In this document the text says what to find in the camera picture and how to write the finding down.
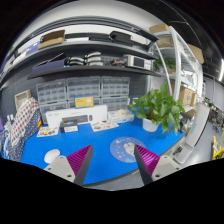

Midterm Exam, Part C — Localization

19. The white standing device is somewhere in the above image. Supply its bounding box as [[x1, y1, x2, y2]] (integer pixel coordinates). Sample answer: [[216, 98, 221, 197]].
[[175, 103, 210, 164]]

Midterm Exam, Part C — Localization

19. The illustrated card middle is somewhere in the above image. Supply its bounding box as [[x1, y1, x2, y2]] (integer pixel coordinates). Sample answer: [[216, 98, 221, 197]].
[[91, 121, 118, 132]]

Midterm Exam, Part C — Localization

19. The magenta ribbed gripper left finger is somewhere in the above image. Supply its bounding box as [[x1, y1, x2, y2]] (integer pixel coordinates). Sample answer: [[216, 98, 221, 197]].
[[44, 145, 93, 186]]

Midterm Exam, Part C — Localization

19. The dark blue box on shelf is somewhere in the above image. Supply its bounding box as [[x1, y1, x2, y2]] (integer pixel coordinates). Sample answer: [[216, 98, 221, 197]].
[[32, 60, 64, 74]]

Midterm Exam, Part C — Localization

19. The grey drawer organizer left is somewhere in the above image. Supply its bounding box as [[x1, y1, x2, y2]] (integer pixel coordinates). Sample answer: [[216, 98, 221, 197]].
[[36, 79, 66, 104]]

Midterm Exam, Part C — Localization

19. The illustrated card left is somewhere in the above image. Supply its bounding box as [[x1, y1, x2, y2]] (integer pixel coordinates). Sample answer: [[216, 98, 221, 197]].
[[37, 126, 58, 137]]

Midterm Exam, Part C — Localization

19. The illustrated card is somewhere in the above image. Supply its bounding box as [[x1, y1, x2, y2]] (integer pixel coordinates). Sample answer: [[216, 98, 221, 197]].
[[37, 126, 58, 137], [91, 121, 118, 132]]

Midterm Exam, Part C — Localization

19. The cardboard box on top shelf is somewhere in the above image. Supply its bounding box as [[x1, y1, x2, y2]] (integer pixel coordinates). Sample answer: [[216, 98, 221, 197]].
[[38, 30, 65, 49]]

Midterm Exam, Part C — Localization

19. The white flat box right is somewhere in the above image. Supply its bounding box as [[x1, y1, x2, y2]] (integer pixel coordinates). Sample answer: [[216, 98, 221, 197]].
[[108, 110, 134, 123]]

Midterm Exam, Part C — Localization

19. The dark wall shelf unit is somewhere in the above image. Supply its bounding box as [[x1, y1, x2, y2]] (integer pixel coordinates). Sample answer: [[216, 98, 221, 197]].
[[0, 16, 158, 86]]

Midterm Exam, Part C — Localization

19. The grey drawer organizer middle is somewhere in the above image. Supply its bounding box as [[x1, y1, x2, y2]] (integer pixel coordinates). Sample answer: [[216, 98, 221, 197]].
[[66, 76, 100, 99]]

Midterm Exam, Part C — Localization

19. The yellow card sign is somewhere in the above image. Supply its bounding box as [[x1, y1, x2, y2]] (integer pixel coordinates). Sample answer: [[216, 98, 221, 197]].
[[74, 96, 94, 108]]

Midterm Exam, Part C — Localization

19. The long white keyboard box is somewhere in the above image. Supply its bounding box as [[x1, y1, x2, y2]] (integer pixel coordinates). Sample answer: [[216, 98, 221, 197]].
[[46, 105, 108, 127]]

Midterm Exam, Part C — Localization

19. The round blue mouse pad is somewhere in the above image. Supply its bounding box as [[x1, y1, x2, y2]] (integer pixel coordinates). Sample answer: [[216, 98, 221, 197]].
[[110, 137, 145, 163]]

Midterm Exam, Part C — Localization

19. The white metal storage rack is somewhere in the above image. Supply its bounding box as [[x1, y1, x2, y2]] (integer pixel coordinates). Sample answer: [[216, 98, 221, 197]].
[[149, 24, 203, 106]]

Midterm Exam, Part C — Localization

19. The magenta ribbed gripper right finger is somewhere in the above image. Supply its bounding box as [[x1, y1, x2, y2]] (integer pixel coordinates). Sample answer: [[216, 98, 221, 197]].
[[134, 145, 181, 185]]

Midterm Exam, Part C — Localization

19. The white computer mouse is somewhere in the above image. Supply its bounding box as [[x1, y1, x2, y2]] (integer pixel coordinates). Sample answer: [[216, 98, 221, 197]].
[[44, 149, 60, 164]]

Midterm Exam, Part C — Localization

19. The grey drawer organizer right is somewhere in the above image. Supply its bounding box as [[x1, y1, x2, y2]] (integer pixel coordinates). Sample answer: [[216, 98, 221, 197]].
[[101, 76, 130, 97]]

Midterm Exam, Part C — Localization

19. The small black box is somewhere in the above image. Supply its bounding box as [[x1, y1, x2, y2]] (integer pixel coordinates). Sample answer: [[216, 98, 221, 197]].
[[60, 120, 78, 133]]

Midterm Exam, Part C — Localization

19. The patterned fabric bag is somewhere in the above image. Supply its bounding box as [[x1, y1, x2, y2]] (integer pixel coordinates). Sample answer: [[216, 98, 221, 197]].
[[6, 97, 41, 162]]

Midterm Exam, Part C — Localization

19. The grey drawer organizer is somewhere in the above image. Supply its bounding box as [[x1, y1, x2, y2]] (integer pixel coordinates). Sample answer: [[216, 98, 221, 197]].
[[101, 76, 130, 97], [36, 79, 66, 104], [66, 76, 100, 99]]

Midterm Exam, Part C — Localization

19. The green potted plant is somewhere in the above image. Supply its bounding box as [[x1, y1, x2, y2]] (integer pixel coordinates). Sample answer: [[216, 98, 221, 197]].
[[129, 82, 184, 133]]

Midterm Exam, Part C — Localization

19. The white electronic instrument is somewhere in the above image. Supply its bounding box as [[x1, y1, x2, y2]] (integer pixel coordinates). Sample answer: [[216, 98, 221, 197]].
[[125, 55, 151, 70]]

